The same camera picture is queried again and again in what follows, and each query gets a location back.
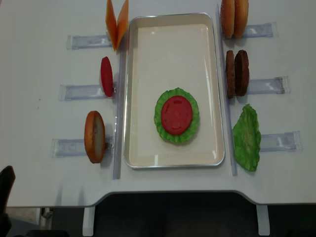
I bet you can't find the left orange cheese slice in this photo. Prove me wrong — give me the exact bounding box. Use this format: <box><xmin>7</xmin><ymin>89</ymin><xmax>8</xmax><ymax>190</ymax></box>
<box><xmin>105</xmin><ymin>0</ymin><xmax>117</xmax><ymax>51</ymax></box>

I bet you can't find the clear long rail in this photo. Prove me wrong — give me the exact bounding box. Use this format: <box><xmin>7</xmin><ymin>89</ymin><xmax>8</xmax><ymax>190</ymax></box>
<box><xmin>216</xmin><ymin>4</ymin><xmax>237</xmax><ymax>176</ymax></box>
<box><xmin>113</xmin><ymin>35</ymin><xmax>128</xmax><ymax>180</ymax></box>

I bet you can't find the clear holder for tomato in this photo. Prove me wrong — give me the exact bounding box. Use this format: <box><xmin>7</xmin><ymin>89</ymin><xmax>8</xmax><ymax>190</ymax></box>
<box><xmin>59</xmin><ymin>85</ymin><xmax>108</xmax><ymax>101</ymax></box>

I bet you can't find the clear holder for sesame buns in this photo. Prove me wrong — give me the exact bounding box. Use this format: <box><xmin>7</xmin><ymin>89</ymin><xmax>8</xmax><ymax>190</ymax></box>
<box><xmin>222</xmin><ymin>22</ymin><xmax>277</xmax><ymax>40</ymax></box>

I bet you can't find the standing red tomato slice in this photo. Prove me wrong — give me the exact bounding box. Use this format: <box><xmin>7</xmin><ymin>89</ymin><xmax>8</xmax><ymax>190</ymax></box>
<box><xmin>100</xmin><ymin>57</ymin><xmax>114</xmax><ymax>97</ymax></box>

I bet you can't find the standing bun slice left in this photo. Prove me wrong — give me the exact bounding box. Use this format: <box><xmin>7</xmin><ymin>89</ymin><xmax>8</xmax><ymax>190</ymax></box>
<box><xmin>84</xmin><ymin>111</ymin><xmax>106</xmax><ymax>163</ymax></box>

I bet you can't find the green lettuce leaf on tray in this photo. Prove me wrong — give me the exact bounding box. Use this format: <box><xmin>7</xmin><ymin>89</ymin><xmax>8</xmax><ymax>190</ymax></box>
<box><xmin>154</xmin><ymin>87</ymin><xmax>199</xmax><ymax>144</ymax></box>

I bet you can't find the clear holder for cheese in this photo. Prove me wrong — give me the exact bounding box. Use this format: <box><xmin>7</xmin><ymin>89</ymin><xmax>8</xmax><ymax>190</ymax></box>
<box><xmin>66</xmin><ymin>35</ymin><xmax>112</xmax><ymax>50</ymax></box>

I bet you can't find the white rectangular tray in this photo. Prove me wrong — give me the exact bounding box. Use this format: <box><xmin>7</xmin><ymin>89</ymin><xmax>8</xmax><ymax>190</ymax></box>
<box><xmin>122</xmin><ymin>13</ymin><xmax>225</xmax><ymax>169</ymax></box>

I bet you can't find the right orange cheese slice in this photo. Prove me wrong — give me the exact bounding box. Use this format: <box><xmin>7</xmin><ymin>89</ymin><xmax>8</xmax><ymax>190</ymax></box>
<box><xmin>116</xmin><ymin>0</ymin><xmax>129</xmax><ymax>50</ymax></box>

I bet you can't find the clear holder for bun slice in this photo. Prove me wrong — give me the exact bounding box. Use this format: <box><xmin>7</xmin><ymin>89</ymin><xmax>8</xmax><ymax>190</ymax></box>
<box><xmin>50</xmin><ymin>137</ymin><xmax>115</xmax><ymax>158</ymax></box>

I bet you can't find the standing green lettuce leaf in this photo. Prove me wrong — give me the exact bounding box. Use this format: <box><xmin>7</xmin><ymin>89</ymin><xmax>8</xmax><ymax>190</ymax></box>
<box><xmin>233</xmin><ymin>104</ymin><xmax>261</xmax><ymax>172</ymax></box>

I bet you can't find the sesame bun right of pair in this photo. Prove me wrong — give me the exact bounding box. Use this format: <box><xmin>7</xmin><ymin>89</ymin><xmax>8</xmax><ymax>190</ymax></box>
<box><xmin>234</xmin><ymin>0</ymin><xmax>249</xmax><ymax>39</ymax></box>

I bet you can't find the red tomato slice on tray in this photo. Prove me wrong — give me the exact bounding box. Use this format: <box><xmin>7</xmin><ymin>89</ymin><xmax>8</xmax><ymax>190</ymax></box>
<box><xmin>160</xmin><ymin>96</ymin><xmax>193</xmax><ymax>135</ymax></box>

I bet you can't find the clear holder for lettuce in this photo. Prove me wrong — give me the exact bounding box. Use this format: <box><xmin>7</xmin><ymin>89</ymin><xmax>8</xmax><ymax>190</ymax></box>
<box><xmin>260</xmin><ymin>131</ymin><xmax>303</xmax><ymax>152</ymax></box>

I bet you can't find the brown meat patty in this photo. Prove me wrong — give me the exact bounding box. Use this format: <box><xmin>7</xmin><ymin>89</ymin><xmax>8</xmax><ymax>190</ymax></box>
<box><xmin>225</xmin><ymin>50</ymin><xmax>235</xmax><ymax>99</ymax></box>
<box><xmin>235</xmin><ymin>50</ymin><xmax>249</xmax><ymax>96</ymax></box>

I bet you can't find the sesame bun left of pair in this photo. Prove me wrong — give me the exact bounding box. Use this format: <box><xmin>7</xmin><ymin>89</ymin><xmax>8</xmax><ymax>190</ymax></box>
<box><xmin>220</xmin><ymin>0</ymin><xmax>235</xmax><ymax>39</ymax></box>

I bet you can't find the orange cheese slice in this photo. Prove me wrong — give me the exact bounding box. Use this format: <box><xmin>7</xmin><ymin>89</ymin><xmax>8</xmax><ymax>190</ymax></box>
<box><xmin>105</xmin><ymin>0</ymin><xmax>117</xmax><ymax>51</ymax></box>
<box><xmin>116</xmin><ymin>0</ymin><xmax>129</xmax><ymax>50</ymax></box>

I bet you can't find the clear left long rail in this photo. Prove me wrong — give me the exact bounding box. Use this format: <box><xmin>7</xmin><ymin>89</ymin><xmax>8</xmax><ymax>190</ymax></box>
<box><xmin>113</xmin><ymin>35</ymin><xmax>128</xmax><ymax>180</ymax></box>

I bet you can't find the sesame bun of pair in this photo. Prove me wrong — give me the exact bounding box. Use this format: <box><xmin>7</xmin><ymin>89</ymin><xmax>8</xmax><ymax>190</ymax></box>
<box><xmin>234</xmin><ymin>0</ymin><xmax>249</xmax><ymax>39</ymax></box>
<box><xmin>220</xmin><ymin>0</ymin><xmax>235</xmax><ymax>39</ymax></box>

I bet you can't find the clear holder for patties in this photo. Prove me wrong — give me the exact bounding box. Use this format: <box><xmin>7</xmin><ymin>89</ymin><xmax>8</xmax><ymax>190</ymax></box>
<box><xmin>246</xmin><ymin>76</ymin><xmax>291</xmax><ymax>95</ymax></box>

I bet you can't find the clear right long rail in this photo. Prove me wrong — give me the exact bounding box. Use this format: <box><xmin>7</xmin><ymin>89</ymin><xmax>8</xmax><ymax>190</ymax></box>
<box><xmin>216</xmin><ymin>4</ymin><xmax>237</xmax><ymax>176</ymax></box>

